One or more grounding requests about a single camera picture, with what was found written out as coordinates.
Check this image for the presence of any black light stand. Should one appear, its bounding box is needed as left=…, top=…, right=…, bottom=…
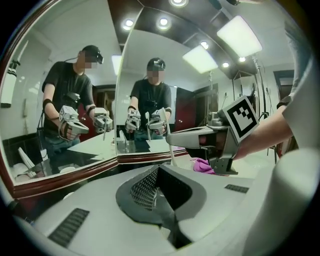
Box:
left=251, top=55, right=271, bottom=122

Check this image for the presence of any rectangular ceiling panel light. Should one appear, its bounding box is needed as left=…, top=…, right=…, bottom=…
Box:
left=216, top=14, right=263, bottom=58
left=181, top=44, right=219, bottom=74

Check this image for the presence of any purple cloth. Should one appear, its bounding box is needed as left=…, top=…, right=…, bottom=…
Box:
left=191, top=157, right=216, bottom=175

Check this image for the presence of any group of recessed ceiling spotlights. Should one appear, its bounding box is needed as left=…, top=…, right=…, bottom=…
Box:
left=121, top=0, right=247, bottom=70

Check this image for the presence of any person's right forearm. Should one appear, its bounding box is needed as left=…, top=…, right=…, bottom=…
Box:
left=233, top=104, right=294, bottom=161

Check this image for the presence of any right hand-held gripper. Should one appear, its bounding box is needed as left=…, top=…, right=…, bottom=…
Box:
left=165, top=94, right=260, bottom=176

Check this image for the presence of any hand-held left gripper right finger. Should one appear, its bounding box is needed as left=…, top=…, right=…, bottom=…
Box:
left=158, top=164, right=255, bottom=250

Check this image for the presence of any narrow wood-framed wall mirror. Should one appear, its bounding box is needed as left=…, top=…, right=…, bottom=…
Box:
left=114, top=28, right=235, bottom=165

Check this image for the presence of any wide wood-framed wall mirror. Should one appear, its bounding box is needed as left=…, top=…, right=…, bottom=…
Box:
left=0, top=0, right=124, bottom=200

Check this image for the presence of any dark wooden door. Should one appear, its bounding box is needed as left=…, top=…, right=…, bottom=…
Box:
left=273, top=69, right=295, bottom=101

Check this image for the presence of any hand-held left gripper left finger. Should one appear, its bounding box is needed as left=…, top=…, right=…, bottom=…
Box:
left=33, top=164, right=181, bottom=256

